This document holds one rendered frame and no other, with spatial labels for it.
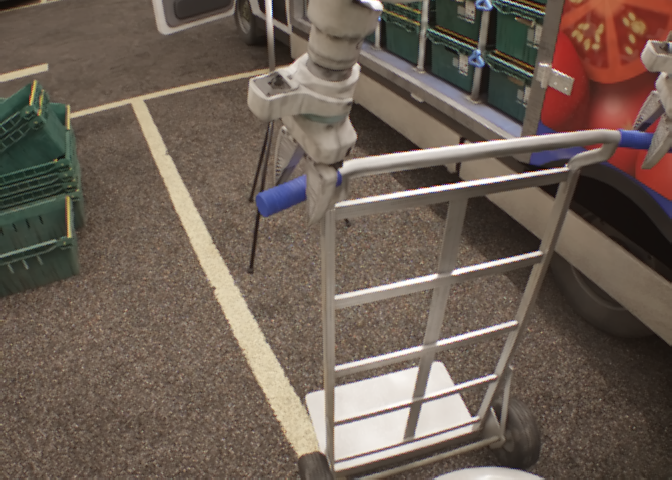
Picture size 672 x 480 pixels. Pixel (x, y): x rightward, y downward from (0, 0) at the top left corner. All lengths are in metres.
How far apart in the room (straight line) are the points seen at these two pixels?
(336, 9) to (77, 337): 2.04
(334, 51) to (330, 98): 0.06
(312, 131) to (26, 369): 1.94
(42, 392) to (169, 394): 0.54
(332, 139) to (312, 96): 0.07
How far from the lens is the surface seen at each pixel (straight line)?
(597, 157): 1.04
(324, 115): 0.57
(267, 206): 0.67
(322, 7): 0.50
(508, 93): 2.41
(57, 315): 2.49
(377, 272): 2.36
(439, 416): 1.90
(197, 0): 4.74
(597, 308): 2.33
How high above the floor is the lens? 1.61
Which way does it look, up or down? 38 degrees down
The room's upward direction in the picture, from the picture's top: straight up
